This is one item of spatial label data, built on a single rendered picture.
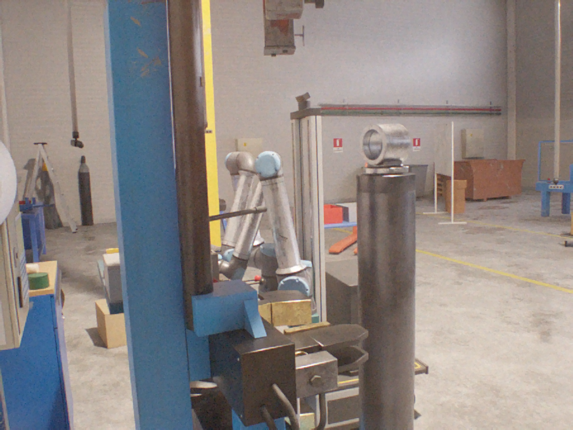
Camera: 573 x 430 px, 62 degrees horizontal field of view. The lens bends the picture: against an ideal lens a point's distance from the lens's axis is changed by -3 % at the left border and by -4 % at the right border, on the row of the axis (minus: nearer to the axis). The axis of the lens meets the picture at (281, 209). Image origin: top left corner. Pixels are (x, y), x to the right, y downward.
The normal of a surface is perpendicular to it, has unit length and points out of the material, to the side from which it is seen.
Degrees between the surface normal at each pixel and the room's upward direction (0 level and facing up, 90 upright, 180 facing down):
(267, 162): 83
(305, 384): 90
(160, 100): 90
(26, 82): 90
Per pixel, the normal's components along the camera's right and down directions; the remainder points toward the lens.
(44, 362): 0.40, 0.10
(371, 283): -0.67, 0.11
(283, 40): 0.04, 0.12
